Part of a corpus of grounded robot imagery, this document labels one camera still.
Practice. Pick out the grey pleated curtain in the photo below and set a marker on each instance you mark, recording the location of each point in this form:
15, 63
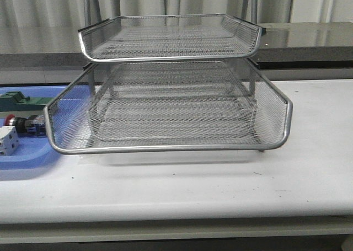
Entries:
52, 13

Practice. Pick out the red emergency stop push button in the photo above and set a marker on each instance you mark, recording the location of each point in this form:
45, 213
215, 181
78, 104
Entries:
33, 125

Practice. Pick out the blue plastic tray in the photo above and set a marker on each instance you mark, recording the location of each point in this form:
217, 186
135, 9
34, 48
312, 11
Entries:
36, 152

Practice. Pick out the clear tape under rack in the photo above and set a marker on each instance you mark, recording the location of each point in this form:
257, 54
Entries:
89, 158

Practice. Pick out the white circuit breaker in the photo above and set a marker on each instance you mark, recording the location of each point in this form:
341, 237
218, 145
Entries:
9, 140

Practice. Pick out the grey granite counter ledge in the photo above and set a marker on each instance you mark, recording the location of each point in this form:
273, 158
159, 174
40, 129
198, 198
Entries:
288, 51

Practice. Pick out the green terminal block component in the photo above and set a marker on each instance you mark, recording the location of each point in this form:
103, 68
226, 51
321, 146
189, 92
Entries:
17, 101

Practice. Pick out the silver mesh tray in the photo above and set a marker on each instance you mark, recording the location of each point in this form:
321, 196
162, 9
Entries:
196, 105
169, 37
171, 125

